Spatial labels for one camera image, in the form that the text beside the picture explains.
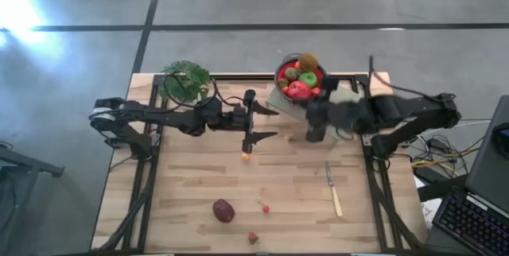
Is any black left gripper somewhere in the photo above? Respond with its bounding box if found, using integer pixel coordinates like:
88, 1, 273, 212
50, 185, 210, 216
230, 88, 280, 155

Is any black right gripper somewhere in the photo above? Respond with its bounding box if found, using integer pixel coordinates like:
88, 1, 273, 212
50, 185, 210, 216
305, 76, 366, 144

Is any large red apple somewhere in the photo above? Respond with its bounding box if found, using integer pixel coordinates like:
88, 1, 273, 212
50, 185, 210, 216
286, 80, 313, 101

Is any green apple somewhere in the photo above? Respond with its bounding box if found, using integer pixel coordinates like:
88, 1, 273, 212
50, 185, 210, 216
298, 71, 319, 89

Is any brown kiwi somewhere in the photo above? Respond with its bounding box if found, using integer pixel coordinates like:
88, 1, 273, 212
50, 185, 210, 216
297, 52, 320, 72

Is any red collapsible colander grey rim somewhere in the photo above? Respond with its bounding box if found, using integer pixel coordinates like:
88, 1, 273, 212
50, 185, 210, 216
274, 52, 329, 111

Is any dark purple plum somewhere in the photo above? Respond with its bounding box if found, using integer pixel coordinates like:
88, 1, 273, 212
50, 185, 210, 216
212, 198, 236, 224

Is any potted green plant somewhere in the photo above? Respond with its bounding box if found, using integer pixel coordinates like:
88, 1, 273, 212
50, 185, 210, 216
156, 60, 212, 104

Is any black power adapter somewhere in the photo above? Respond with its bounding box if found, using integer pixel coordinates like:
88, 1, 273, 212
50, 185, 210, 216
428, 138, 449, 152

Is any white paper sheet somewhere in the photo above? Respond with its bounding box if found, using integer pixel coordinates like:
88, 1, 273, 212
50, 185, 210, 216
420, 201, 440, 230

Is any dark computer desk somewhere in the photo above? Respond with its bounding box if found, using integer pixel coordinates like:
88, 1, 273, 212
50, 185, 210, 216
417, 95, 509, 214

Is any black backlit keyboard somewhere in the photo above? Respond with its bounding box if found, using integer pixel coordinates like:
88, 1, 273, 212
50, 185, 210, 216
431, 190, 509, 256

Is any grey side table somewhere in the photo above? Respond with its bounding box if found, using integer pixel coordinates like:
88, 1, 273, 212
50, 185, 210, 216
0, 143, 66, 256

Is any black aluminium table frame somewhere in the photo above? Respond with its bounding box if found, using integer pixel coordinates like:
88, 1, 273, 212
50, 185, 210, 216
90, 72, 429, 255

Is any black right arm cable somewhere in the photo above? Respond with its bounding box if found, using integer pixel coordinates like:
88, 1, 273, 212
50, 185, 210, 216
367, 54, 453, 102

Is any knife with cream handle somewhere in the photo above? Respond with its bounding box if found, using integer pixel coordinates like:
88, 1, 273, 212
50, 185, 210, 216
324, 160, 344, 218

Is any yellow cable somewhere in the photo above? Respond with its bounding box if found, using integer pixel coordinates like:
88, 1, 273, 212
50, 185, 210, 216
410, 146, 482, 169

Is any white cable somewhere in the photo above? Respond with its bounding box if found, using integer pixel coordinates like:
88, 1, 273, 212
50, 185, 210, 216
457, 118, 493, 130

